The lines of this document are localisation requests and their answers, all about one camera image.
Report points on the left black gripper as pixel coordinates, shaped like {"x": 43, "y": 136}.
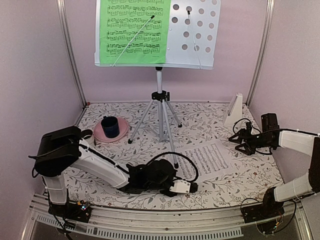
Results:
{"x": 169, "y": 195}

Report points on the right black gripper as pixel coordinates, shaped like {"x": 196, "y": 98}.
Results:
{"x": 249, "y": 150}

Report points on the white metronome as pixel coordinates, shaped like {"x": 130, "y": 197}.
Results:
{"x": 234, "y": 111}

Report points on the white sheet music page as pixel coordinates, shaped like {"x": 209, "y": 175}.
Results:
{"x": 211, "y": 158}

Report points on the white perforated music stand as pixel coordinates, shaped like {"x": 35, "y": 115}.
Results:
{"x": 191, "y": 41}

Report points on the green sheet music page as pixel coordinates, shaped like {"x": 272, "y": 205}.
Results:
{"x": 132, "y": 32}

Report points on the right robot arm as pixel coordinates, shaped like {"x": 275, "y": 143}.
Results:
{"x": 301, "y": 144}

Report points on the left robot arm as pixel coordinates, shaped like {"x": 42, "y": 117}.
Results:
{"x": 64, "y": 148}

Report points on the floral table mat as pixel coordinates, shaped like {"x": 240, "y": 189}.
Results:
{"x": 202, "y": 123}

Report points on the dark blue mug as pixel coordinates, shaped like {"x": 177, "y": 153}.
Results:
{"x": 110, "y": 126}

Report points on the pink plate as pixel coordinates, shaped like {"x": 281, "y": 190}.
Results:
{"x": 99, "y": 134}

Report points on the white paper cup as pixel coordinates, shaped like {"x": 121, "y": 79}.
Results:
{"x": 88, "y": 136}

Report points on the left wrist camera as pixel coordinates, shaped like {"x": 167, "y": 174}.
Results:
{"x": 181, "y": 186}

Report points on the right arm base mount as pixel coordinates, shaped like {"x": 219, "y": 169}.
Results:
{"x": 261, "y": 211}

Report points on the aluminium front rail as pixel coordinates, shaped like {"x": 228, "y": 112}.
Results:
{"x": 164, "y": 220}

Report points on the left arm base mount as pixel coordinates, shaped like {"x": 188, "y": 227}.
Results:
{"x": 71, "y": 211}

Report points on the right aluminium frame post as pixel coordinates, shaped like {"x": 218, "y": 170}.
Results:
{"x": 270, "y": 5}

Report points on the aluminium frame post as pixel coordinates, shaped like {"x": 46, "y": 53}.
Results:
{"x": 270, "y": 5}
{"x": 69, "y": 49}

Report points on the left aluminium frame post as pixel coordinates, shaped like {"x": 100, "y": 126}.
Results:
{"x": 69, "y": 49}

